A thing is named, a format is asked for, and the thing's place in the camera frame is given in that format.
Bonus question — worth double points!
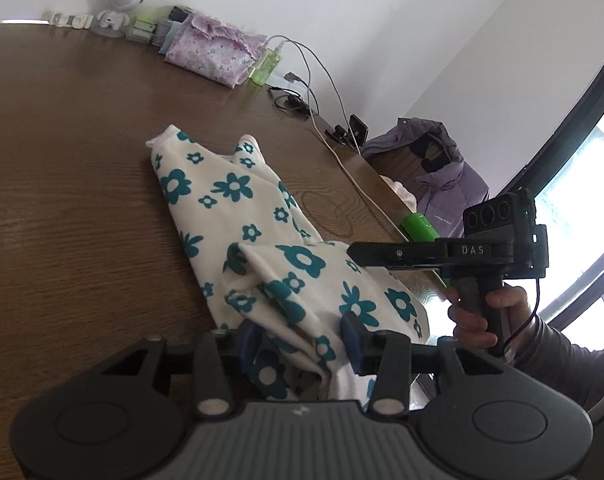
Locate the wooden chair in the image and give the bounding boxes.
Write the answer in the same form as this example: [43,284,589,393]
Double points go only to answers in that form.
[366,146,427,198]

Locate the right human hand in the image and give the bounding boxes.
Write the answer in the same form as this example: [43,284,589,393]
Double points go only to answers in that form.
[446,283,533,348]

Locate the white teal floral garment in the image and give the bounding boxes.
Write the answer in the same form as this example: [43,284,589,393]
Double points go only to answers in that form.
[149,126,429,402]

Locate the purple jacket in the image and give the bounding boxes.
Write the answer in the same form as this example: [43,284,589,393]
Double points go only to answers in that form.
[362,117,490,237]

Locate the white power strip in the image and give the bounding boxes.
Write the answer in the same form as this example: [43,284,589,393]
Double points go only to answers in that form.
[44,11,94,30]

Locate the white charging cable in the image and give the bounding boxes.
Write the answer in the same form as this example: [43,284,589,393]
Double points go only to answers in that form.
[266,34,408,231]

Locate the right forearm grey sleeve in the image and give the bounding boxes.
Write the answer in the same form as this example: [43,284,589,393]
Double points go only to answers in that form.
[514,318,604,411]

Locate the black cable bundle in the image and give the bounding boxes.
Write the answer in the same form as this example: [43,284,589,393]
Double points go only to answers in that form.
[267,84,313,118]

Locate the pink floral folded garment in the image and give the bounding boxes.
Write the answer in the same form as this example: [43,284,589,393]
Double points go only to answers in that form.
[164,12,267,89]

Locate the cream plush item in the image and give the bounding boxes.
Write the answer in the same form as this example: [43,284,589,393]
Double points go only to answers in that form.
[381,176,417,212]

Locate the black phone on stand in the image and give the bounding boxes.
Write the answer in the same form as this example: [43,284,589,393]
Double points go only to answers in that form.
[325,114,368,150]

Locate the small green boxes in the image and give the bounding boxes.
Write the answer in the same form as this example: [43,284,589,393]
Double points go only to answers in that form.
[125,18,156,44]

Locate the green sanitizer bottle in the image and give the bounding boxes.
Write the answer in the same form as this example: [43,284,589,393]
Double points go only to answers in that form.
[250,40,286,87]

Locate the black box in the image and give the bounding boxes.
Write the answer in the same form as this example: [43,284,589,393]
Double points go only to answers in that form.
[168,6,195,23]

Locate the white robot figurine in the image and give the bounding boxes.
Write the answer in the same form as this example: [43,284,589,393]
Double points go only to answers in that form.
[89,0,144,38]

